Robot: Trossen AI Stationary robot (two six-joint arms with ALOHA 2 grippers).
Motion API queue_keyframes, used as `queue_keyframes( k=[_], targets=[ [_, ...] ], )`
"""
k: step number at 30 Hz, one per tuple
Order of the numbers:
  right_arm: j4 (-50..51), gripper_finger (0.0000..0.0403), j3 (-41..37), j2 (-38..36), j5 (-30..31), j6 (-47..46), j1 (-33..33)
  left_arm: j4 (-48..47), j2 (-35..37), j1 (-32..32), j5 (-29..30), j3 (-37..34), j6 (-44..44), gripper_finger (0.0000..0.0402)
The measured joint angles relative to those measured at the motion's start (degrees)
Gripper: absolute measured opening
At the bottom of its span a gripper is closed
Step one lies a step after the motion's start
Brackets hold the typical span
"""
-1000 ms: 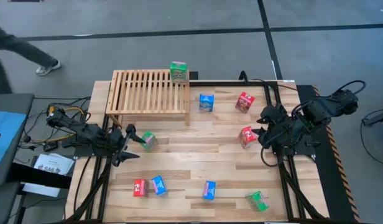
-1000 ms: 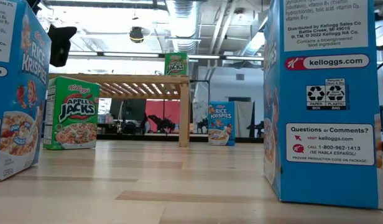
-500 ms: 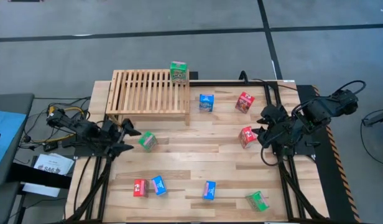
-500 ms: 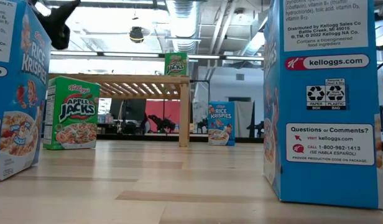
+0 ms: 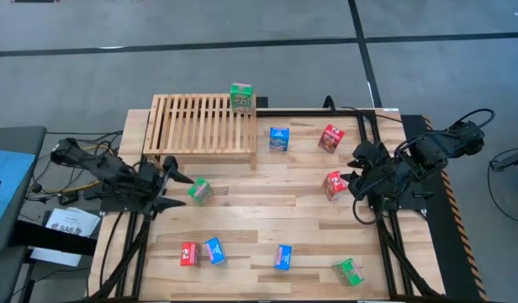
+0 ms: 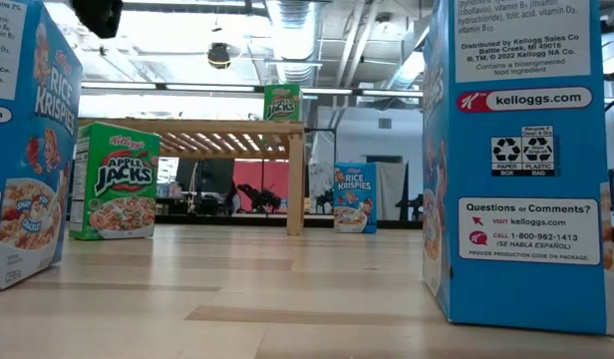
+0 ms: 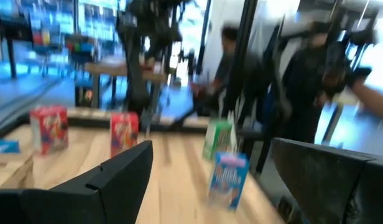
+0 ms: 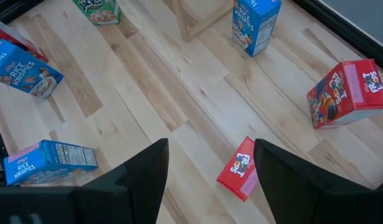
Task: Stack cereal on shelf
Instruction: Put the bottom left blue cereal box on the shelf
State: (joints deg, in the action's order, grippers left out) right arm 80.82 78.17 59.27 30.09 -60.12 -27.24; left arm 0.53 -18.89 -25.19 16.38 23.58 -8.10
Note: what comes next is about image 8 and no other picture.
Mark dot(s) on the blue Rice Krispies cereal box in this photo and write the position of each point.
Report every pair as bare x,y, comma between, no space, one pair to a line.
20,71
39,161
256,25

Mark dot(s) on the slatted wooden shelf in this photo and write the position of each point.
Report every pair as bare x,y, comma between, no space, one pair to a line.
185,25

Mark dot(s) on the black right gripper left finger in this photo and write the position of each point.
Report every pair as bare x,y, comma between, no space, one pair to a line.
138,193

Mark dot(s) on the red Froot Loops cereal box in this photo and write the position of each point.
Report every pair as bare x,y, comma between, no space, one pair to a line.
11,35
238,171
344,93

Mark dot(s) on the green Apple Jacks cereal box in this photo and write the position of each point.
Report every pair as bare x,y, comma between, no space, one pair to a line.
101,14

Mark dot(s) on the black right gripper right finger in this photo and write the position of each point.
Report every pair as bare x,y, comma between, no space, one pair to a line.
297,193

